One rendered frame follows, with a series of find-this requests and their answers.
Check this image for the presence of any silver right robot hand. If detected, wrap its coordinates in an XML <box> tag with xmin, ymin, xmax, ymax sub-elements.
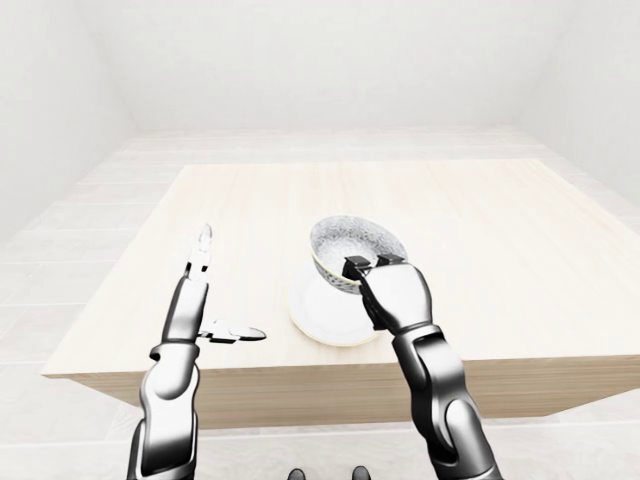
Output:
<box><xmin>343</xmin><ymin>254</ymin><xmax>434</xmax><ymax>337</ymax></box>

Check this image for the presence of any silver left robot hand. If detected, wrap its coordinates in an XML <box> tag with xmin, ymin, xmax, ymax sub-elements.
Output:
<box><xmin>160</xmin><ymin>223</ymin><xmax>268</xmax><ymax>346</ymax></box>

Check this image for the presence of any patterned black bowl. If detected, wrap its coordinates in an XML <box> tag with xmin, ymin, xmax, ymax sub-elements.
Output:
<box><xmin>308</xmin><ymin>214</ymin><xmax>409</xmax><ymax>298</ymax></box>

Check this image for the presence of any white plate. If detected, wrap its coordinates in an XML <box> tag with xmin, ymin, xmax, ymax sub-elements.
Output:
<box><xmin>286</xmin><ymin>260</ymin><xmax>387</xmax><ymax>348</ymax></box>

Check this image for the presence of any pale wooden table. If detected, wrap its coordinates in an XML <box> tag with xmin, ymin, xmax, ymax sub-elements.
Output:
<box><xmin>40</xmin><ymin>163</ymin><xmax>640</xmax><ymax>432</ymax></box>

